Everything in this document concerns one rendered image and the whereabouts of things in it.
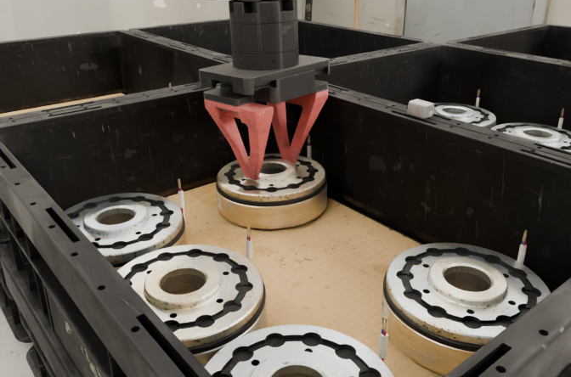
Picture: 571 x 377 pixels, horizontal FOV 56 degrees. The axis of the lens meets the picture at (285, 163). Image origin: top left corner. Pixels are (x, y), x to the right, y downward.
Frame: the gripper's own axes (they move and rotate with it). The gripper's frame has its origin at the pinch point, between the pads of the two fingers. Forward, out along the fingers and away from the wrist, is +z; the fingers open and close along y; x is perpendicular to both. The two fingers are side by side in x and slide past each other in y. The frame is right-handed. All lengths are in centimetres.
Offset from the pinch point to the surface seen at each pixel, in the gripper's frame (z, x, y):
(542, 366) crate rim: -3.4, 29.0, 14.8
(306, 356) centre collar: 1.4, 18.4, 15.9
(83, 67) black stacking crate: -2.6, -47.5, -6.2
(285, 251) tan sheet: 4.6, 6.6, 5.2
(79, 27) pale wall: 21, -311, -134
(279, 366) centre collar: 1.5, 17.9, 17.3
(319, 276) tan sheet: 4.8, 10.8, 5.9
